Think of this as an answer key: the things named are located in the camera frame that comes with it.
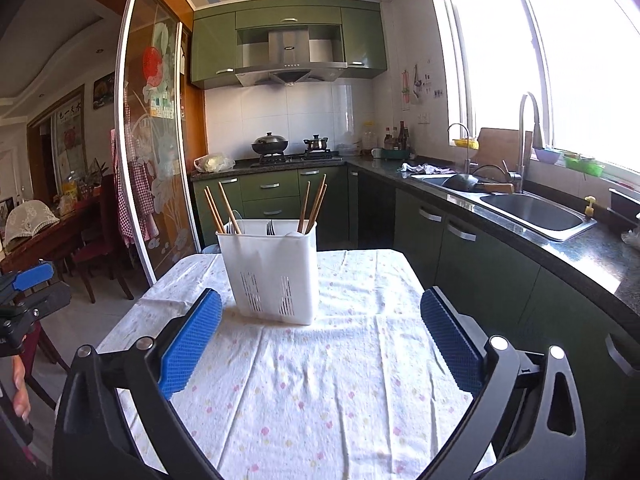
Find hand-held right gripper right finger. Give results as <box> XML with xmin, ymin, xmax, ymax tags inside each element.
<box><xmin>417</xmin><ymin>286</ymin><xmax>587</xmax><ymax>480</ymax></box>

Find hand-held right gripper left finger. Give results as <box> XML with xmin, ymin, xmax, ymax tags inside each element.
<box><xmin>52</xmin><ymin>287</ymin><xmax>224</xmax><ymax>480</ymax></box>

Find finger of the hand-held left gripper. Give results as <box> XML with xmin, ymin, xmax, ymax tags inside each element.
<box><xmin>0</xmin><ymin>261</ymin><xmax>55</xmax><ymax>306</ymax></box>
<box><xmin>10</xmin><ymin>282</ymin><xmax>72</xmax><ymax>326</ymax></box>

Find white plastic utensil holder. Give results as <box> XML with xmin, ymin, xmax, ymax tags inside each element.
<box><xmin>216</xmin><ymin>218</ymin><xmax>319</xmax><ymax>326</ymax></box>

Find light wooden chopstick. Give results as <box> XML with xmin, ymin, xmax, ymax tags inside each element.
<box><xmin>203</xmin><ymin>187</ymin><xmax>222</xmax><ymax>234</ymax></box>
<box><xmin>298</xmin><ymin>181</ymin><xmax>311</xmax><ymax>234</ymax></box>
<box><xmin>206</xmin><ymin>185</ymin><xmax>226</xmax><ymax>234</ymax></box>

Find ridged wooden chopstick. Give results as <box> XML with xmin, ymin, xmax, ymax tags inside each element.
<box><xmin>218</xmin><ymin>182</ymin><xmax>242</xmax><ymax>235</ymax></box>

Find brown wooden chopstick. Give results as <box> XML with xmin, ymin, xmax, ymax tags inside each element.
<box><xmin>310</xmin><ymin>185</ymin><xmax>329</xmax><ymax>235</ymax></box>
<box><xmin>305</xmin><ymin>174</ymin><xmax>328</xmax><ymax>234</ymax></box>

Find person's left hand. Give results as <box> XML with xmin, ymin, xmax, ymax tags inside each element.
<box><xmin>11</xmin><ymin>357</ymin><xmax>32</xmax><ymax>421</ymax></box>

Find dark red wooden chair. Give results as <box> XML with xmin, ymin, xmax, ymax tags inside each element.
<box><xmin>70</xmin><ymin>175</ymin><xmax>136</xmax><ymax>303</ymax></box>
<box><xmin>22</xmin><ymin>320</ymin><xmax>71</xmax><ymax>411</ymax></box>

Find wooden dining table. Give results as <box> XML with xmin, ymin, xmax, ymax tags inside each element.
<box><xmin>0</xmin><ymin>195</ymin><xmax>106</xmax><ymax>273</ymax></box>

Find white lace cover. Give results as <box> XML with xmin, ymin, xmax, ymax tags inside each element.
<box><xmin>5</xmin><ymin>200</ymin><xmax>60</xmax><ymax>243</ymax></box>

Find long green base cabinet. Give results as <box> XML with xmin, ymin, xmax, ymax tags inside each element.
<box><xmin>357</xmin><ymin>170</ymin><xmax>640</xmax><ymax>461</ymax></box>

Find red checked apron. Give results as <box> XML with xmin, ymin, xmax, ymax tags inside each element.
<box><xmin>110</xmin><ymin>127</ymin><xmax>156</xmax><ymax>246</ymax></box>

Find floral white tablecloth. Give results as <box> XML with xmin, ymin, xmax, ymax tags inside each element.
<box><xmin>57</xmin><ymin>248</ymin><xmax>498</xmax><ymax>480</ymax></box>

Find stainless steel sink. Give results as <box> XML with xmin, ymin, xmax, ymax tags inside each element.
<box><xmin>410</xmin><ymin>170</ymin><xmax>598</xmax><ymax>243</ymax></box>

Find black granite countertop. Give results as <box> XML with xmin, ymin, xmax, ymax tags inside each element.
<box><xmin>190</xmin><ymin>155</ymin><xmax>640</xmax><ymax>321</ymax></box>

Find green base cabinet with drawers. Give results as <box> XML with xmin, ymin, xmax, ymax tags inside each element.
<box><xmin>192</xmin><ymin>166</ymin><xmax>361</xmax><ymax>256</ymax></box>

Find sliding glass door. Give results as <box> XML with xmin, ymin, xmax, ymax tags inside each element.
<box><xmin>114</xmin><ymin>0</ymin><xmax>201</xmax><ymax>281</ymax></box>

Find crumpled dish cloth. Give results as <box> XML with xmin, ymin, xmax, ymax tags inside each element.
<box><xmin>397</xmin><ymin>161</ymin><xmax>441</xmax><ymax>175</ymax></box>

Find white plastic bag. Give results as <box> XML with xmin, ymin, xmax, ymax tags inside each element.
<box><xmin>194</xmin><ymin>152</ymin><xmax>236</xmax><ymax>173</ymax></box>

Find small curved faucet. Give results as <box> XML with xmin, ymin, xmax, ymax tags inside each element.
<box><xmin>447</xmin><ymin>122</ymin><xmax>473</xmax><ymax>173</ymax></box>

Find wooden cutting board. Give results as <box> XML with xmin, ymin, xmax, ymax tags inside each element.
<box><xmin>472</xmin><ymin>127</ymin><xmax>533</xmax><ymax>176</ymax></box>

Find tall steel faucet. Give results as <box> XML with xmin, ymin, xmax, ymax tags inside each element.
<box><xmin>517</xmin><ymin>92</ymin><xmax>546</xmax><ymax>193</ymax></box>

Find group of condiment bottles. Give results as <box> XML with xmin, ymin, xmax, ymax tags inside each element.
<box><xmin>382</xmin><ymin>122</ymin><xmax>413</xmax><ymax>160</ymax></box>

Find black lidded wok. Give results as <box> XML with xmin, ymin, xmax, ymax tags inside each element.
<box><xmin>251</xmin><ymin>132</ymin><xmax>290</xmax><ymax>157</ymax></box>

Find gas stove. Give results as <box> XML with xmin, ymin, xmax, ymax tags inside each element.
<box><xmin>250</xmin><ymin>150</ymin><xmax>346</xmax><ymax>167</ymax></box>

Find green plastic basket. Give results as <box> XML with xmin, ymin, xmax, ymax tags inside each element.
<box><xmin>564</xmin><ymin>152</ymin><xmax>605</xmax><ymax>177</ymax></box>

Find stainless range hood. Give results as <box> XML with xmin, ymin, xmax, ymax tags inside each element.
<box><xmin>235</xmin><ymin>30</ymin><xmax>348</xmax><ymax>86</ymax></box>

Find kitchen window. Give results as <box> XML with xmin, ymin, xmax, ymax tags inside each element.
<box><xmin>435</xmin><ymin>0</ymin><xmax>640</xmax><ymax>173</ymax></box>

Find wall poster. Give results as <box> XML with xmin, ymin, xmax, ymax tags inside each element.
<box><xmin>50</xmin><ymin>105</ymin><xmax>86</xmax><ymax>181</ymax></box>

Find black wok with wooden handle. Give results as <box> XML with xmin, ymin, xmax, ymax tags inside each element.
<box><xmin>442</xmin><ymin>172</ymin><xmax>516</xmax><ymax>196</ymax></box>

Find framed wall picture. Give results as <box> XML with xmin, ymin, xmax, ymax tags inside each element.
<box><xmin>92</xmin><ymin>74</ymin><xmax>117</xmax><ymax>110</ymax></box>

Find hanging wall calendar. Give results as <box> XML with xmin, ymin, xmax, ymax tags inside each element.
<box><xmin>400</xmin><ymin>67</ymin><xmax>423</xmax><ymax>111</ymax></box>

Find green wall cabinets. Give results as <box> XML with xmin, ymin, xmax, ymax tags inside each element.
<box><xmin>190</xmin><ymin>0</ymin><xmax>388</xmax><ymax>90</ymax></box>

